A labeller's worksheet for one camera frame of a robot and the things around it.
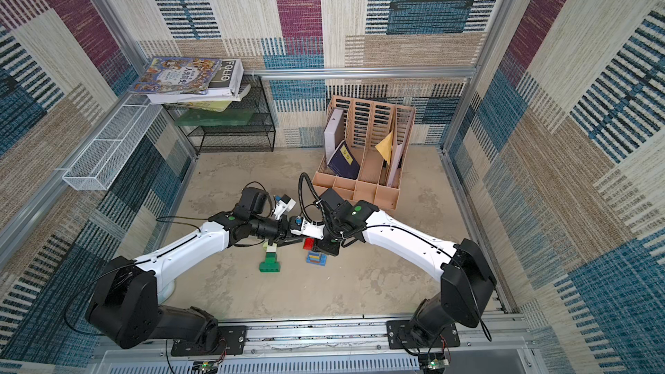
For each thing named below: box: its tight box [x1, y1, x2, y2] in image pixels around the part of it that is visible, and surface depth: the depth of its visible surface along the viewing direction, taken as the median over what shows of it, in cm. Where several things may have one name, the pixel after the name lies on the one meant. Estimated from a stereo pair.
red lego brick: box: [303, 237, 315, 251], surface depth 80 cm
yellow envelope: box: [374, 129, 394, 167], surface depth 88 cm
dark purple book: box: [327, 140, 361, 181], surface depth 104 cm
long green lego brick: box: [258, 261, 281, 273], surface depth 87 cm
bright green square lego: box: [264, 251, 278, 264], surface depth 89 cm
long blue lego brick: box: [305, 251, 329, 267], surface depth 86 cm
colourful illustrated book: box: [127, 57, 223, 95], surface depth 83 cm
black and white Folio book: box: [147, 58, 252, 104], surface depth 83 cm
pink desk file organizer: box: [312, 96, 416, 211], surface depth 101 cm
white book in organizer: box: [323, 108, 344, 163], surface depth 103 cm
